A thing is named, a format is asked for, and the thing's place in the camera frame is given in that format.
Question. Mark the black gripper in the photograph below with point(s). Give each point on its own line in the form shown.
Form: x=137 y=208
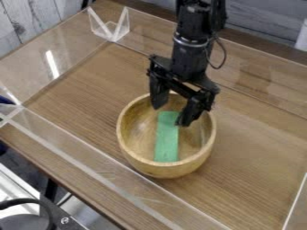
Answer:
x=181 y=73

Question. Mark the brown wooden bowl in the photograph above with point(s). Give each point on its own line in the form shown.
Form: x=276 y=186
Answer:
x=136 y=129

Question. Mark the green rectangular block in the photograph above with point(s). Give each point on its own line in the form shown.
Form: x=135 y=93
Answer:
x=167 y=138

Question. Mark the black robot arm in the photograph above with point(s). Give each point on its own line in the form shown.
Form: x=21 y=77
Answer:
x=200 y=18

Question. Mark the clear acrylic corner bracket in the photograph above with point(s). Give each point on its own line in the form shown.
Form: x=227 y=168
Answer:
x=111 y=31

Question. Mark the clear acrylic front wall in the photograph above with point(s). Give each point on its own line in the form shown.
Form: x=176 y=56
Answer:
x=132 y=200

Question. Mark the black metal mount plate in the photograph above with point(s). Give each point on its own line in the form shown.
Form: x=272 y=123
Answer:
x=62 y=219

